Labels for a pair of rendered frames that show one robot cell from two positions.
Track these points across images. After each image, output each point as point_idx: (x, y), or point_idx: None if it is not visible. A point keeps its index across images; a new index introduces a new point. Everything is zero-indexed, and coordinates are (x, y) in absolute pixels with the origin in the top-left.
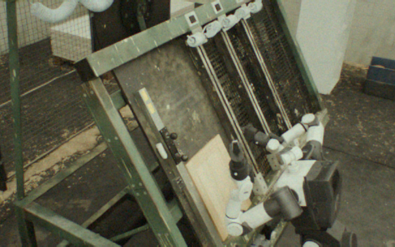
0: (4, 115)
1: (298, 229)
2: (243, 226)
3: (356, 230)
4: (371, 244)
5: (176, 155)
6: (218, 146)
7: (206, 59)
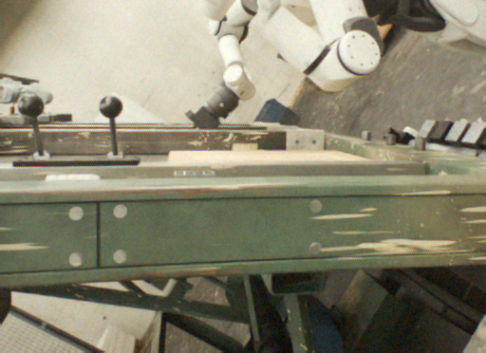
0: None
1: (397, 6)
2: (354, 26)
3: None
4: (456, 108)
5: (110, 154)
6: (191, 153)
7: (25, 129)
